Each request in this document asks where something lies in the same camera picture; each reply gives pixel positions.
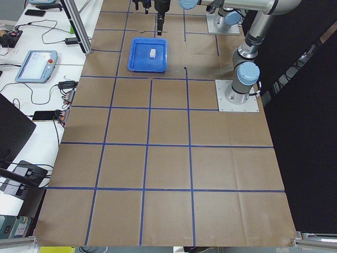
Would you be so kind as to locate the small black adapter on table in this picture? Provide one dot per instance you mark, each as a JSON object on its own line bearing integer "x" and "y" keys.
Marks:
{"x": 71, "y": 41}

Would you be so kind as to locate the black phone device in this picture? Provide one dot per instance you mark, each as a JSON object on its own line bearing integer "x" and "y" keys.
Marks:
{"x": 44, "y": 116}

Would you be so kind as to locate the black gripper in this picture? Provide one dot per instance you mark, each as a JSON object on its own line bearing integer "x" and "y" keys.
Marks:
{"x": 161, "y": 6}

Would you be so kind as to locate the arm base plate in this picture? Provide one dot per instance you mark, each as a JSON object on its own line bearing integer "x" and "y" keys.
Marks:
{"x": 230, "y": 101}
{"x": 227, "y": 24}

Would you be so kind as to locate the usb hub with cables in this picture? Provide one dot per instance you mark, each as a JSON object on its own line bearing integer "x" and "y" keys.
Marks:
{"x": 62, "y": 115}

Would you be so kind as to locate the blue plastic tray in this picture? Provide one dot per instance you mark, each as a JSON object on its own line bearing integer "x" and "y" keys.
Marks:
{"x": 139, "y": 59}

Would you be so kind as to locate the black monitor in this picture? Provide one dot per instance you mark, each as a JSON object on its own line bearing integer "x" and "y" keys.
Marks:
{"x": 16, "y": 129}

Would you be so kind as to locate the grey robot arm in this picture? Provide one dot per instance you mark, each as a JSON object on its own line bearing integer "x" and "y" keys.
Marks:
{"x": 246, "y": 72}
{"x": 217, "y": 7}

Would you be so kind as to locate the aluminium frame post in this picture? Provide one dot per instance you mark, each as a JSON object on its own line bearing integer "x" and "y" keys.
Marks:
{"x": 77, "y": 25}

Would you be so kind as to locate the black monitor stand base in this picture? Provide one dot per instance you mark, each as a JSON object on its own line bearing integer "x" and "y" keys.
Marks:
{"x": 25, "y": 175}

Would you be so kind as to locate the teach pendant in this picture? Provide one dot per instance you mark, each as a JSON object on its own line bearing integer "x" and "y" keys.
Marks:
{"x": 37, "y": 66}
{"x": 45, "y": 4}

